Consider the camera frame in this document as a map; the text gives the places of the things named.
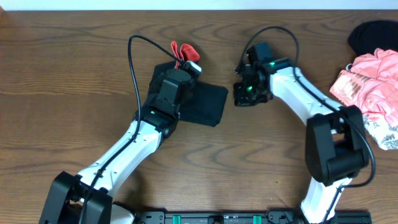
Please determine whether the black leggings red waistband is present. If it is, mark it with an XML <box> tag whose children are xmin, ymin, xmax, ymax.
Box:
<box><xmin>146</xmin><ymin>40</ymin><xmax>229</xmax><ymax>128</ymax></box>

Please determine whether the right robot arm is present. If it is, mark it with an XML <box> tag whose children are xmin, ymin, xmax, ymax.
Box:
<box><xmin>233</xmin><ymin>43</ymin><xmax>372</xmax><ymax>223</ymax></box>

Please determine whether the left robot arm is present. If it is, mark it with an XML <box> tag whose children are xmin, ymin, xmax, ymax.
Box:
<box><xmin>39</xmin><ymin>68</ymin><xmax>201</xmax><ymax>223</ymax></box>

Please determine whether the pink garment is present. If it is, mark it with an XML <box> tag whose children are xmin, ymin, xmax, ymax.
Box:
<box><xmin>330</xmin><ymin>48</ymin><xmax>397</xmax><ymax>126</ymax></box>

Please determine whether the black garment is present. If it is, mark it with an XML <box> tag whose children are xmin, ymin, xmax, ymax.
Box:
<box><xmin>348</xmin><ymin>20</ymin><xmax>397</xmax><ymax>55</ymax></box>

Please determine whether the white floral garment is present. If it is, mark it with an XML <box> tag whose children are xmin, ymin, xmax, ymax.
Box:
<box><xmin>363</xmin><ymin>114</ymin><xmax>397</xmax><ymax>151</ymax></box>

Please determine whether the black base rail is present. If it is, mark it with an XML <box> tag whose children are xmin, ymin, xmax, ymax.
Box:
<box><xmin>133</xmin><ymin>208</ymin><xmax>373</xmax><ymax>224</ymax></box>

